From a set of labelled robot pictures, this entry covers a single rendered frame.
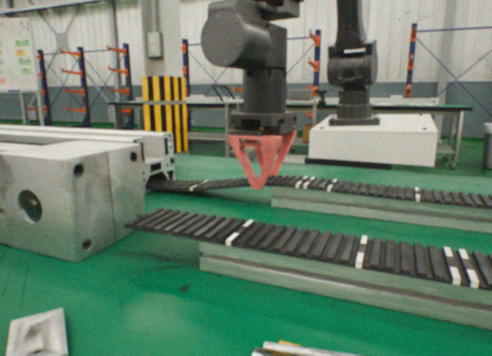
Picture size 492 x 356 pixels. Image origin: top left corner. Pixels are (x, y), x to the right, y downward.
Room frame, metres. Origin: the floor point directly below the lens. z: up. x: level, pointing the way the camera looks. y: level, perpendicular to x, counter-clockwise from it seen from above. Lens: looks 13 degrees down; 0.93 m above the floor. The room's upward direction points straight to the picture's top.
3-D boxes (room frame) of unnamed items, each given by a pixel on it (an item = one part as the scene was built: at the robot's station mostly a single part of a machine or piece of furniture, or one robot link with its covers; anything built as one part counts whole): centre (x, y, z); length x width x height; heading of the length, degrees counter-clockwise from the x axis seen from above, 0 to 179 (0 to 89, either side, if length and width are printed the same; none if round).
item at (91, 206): (0.36, 0.18, 0.83); 0.12 x 0.09 x 0.10; 158
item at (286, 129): (0.49, -0.02, 0.85); 0.07 x 0.07 x 0.09; 69
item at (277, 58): (0.47, -0.01, 0.98); 0.07 x 0.06 x 0.07; 150
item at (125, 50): (9.88, 4.87, 1.10); 3.30 x 0.90 x 2.20; 67
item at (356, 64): (0.86, -0.24, 0.97); 0.09 x 0.05 x 0.10; 150
